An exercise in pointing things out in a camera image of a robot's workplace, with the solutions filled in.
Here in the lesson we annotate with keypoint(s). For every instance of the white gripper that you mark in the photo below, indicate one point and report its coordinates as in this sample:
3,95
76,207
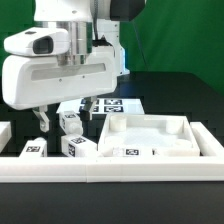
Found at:
39,81

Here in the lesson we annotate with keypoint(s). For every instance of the white square table top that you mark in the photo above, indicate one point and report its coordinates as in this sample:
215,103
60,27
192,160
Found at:
164,135

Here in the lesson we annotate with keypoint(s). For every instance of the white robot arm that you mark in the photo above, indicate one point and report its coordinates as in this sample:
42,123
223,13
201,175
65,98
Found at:
72,52

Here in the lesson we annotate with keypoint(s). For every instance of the white sheet with markers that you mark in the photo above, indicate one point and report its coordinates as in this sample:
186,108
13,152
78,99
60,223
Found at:
105,105

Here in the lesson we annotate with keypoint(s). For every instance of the white U-shaped fence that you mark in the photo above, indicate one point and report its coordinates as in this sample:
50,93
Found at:
105,169

